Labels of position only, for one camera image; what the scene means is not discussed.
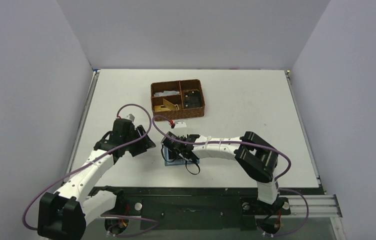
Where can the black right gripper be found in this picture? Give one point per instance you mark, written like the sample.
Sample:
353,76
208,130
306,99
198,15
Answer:
169,145

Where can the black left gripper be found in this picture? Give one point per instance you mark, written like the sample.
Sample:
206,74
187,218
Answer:
142,143

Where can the blue leather card holder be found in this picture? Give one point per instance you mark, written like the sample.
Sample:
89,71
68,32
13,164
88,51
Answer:
170,159

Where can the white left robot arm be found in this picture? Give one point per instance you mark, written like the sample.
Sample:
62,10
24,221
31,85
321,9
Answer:
65,214

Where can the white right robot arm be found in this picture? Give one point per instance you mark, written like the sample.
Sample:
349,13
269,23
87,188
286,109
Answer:
256,156

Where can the gold card in basket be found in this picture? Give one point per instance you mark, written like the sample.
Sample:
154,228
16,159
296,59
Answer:
160,108

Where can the silver cards in basket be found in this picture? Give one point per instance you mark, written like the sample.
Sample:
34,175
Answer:
166,93

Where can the brown woven divided basket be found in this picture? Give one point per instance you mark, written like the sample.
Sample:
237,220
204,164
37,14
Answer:
181,86

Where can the black items in basket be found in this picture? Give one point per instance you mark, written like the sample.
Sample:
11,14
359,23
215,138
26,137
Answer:
192,99

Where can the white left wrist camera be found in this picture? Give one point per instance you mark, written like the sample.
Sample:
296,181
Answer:
130,117

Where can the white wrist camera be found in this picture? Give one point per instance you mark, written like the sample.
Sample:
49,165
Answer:
130,117
180,125

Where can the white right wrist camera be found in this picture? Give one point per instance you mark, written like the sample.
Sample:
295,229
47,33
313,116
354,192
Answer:
180,125

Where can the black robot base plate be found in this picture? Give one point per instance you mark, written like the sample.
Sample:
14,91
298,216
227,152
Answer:
190,222

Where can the aluminium frame rail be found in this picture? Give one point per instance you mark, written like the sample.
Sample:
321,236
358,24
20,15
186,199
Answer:
149,206

